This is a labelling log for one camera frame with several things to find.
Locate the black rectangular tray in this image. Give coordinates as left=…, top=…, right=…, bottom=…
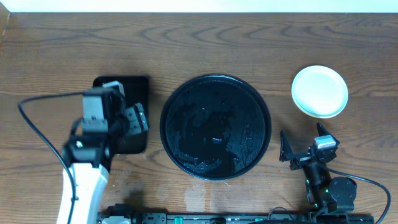
left=93, top=76, right=149, bottom=154

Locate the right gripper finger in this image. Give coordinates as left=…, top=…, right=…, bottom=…
left=279, top=130, right=293, bottom=162
left=317, top=123, right=340, bottom=146

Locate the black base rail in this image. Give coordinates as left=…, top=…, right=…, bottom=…
left=95, top=204, right=375, bottom=224

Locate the yellow plate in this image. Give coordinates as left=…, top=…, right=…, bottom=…
left=300, top=108, right=343, bottom=119

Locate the round black tray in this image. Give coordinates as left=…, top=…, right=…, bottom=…
left=159, top=74, right=272, bottom=180

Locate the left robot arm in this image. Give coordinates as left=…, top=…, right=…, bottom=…
left=57, top=103, right=149, bottom=223

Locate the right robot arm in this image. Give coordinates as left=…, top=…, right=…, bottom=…
left=279, top=123, right=357, bottom=213

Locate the light blue plate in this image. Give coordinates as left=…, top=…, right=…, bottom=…
left=291, top=65, right=349, bottom=113

